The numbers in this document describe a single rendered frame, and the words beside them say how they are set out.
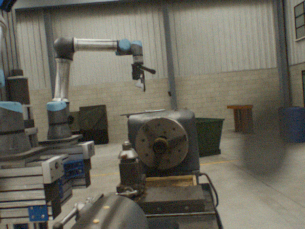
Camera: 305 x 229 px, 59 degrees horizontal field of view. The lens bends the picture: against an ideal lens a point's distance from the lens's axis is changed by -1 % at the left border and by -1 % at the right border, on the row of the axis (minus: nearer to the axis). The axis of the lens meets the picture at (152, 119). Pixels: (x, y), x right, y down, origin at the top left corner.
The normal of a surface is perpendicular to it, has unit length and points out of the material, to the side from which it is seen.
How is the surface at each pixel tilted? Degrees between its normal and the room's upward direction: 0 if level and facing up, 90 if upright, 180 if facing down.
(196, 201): 90
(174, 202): 90
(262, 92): 90
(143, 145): 90
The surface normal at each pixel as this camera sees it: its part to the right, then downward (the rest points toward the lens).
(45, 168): -0.09, 0.06
